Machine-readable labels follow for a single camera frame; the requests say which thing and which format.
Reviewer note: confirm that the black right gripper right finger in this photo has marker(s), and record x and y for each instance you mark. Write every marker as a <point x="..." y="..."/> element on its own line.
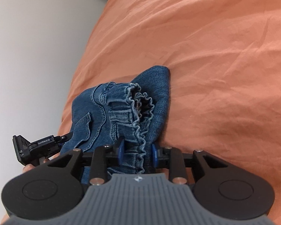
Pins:
<point x="219" y="186"/>

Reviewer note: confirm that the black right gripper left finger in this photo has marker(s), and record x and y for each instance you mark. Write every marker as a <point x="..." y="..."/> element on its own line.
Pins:
<point x="56" y="187"/>

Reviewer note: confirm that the blue denim jeans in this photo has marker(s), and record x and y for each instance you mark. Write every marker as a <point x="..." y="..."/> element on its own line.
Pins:
<point x="136" y="111"/>

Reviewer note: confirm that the orange bed sheet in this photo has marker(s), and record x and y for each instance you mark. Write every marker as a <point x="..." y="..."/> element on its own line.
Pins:
<point x="224" y="58"/>

